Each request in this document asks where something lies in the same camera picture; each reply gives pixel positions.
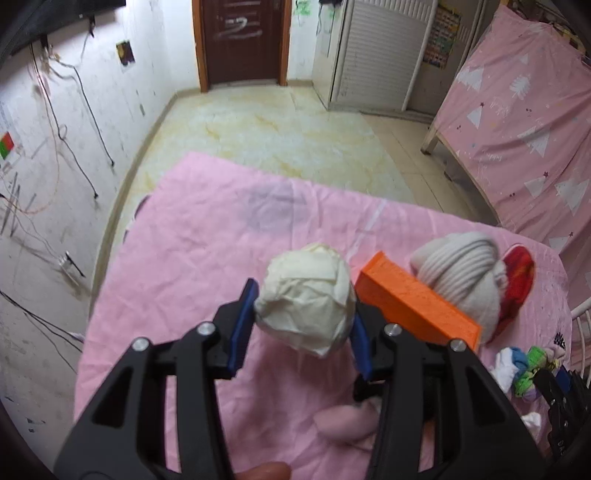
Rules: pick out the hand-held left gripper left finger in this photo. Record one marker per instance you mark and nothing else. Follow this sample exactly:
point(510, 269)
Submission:
point(241, 323)

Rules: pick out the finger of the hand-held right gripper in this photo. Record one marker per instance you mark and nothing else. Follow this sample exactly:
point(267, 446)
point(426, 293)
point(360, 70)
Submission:
point(554, 383)

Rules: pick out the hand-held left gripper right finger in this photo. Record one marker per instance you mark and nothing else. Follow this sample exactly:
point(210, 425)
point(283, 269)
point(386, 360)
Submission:
point(361, 346)

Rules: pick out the white paper ball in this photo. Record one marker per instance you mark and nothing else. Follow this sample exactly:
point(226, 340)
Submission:
point(304, 300)

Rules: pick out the orange plastic box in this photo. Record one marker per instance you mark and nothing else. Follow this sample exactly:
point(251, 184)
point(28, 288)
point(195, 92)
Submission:
point(415, 297)

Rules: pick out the person's left hand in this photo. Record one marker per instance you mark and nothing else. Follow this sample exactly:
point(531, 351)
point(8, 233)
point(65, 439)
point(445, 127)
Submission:
point(263, 473)

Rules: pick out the green small cloth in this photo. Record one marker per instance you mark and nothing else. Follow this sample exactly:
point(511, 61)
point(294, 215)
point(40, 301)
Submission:
point(530, 369)

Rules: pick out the white and blue small cloth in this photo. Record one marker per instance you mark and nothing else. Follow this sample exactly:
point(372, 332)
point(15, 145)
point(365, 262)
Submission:
point(505, 367)

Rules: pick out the pink cloth lump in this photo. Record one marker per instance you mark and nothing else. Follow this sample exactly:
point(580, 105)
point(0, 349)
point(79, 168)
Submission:
point(344, 421)

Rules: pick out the pink bed sheet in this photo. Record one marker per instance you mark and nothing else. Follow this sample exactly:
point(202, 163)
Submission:
point(207, 230)

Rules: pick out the red cloth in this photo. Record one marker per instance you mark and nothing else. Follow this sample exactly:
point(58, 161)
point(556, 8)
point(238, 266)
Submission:
point(519, 277)

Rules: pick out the white rolled sock bundle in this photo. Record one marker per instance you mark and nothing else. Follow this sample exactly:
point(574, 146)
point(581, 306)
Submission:
point(455, 267)

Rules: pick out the pink tree-print bed cover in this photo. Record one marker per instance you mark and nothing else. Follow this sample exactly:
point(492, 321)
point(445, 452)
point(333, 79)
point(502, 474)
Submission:
point(517, 138)

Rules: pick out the brown wooden door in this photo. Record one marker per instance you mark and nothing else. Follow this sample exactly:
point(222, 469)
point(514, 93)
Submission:
point(240, 41)

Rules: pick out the white slatted wardrobe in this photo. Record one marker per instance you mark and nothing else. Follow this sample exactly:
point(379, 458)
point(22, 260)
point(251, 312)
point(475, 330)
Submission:
point(378, 55)

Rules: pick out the wooden bed frame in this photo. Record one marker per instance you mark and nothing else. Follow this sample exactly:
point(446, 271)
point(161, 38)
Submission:
point(455, 159)

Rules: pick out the small dark wall picture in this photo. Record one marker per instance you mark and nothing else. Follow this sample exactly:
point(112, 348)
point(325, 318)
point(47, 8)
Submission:
point(125, 53)

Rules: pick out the red and green wall sticker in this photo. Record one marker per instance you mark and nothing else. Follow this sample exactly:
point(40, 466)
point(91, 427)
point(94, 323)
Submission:
point(5, 145)

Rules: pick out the colourful wall poster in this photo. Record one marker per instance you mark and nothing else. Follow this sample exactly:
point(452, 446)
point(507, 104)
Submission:
point(441, 41)

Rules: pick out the black wall television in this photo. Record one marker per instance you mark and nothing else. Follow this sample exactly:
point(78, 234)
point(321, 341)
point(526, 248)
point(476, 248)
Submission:
point(83, 8)

